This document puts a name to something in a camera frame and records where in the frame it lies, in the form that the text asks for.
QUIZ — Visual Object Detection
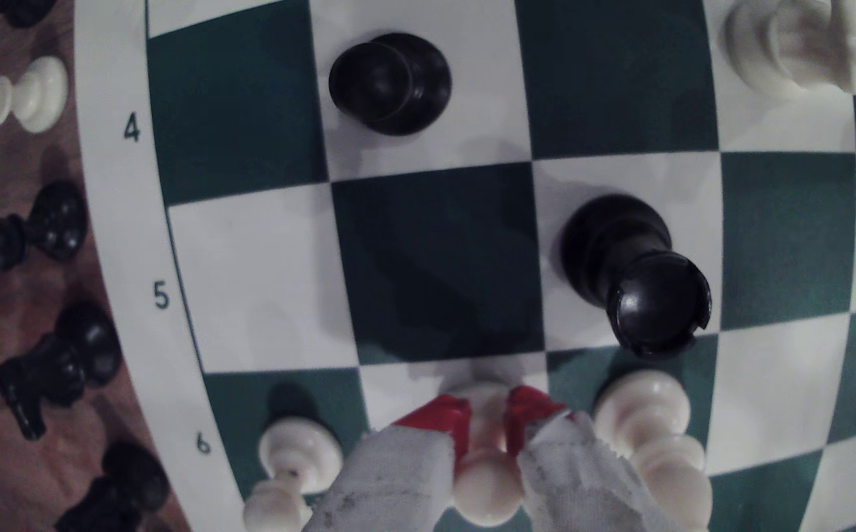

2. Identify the black pawn chess piece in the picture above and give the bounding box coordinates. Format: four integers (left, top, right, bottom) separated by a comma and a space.
328, 32, 453, 137
0, 179, 90, 272

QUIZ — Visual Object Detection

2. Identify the white pawn chess piece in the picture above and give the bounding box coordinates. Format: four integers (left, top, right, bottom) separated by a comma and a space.
593, 369, 714, 532
443, 380, 547, 528
242, 416, 345, 532
0, 55, 70, 134

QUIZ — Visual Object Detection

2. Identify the green and white chess mat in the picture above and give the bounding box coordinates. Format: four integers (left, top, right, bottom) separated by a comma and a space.
73, 0, 856, 532

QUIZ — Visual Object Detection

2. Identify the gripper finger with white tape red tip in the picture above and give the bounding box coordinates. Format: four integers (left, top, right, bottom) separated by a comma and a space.
302, 394, 472, 532
505, 384, 684, 532

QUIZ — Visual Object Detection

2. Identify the black knight chess piece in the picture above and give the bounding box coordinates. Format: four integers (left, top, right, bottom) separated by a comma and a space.
0, 300, 124, 442

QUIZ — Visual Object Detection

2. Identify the white rook chess piece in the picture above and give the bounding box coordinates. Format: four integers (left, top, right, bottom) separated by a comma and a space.
724, 0, 856, 101

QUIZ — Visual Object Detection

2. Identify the black rook chess piece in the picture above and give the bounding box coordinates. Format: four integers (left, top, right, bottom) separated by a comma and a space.
560, 194, 713, 362

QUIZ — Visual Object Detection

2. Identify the black bishop chess piece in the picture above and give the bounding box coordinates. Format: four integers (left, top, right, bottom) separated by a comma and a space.
54, 441, 172, 532

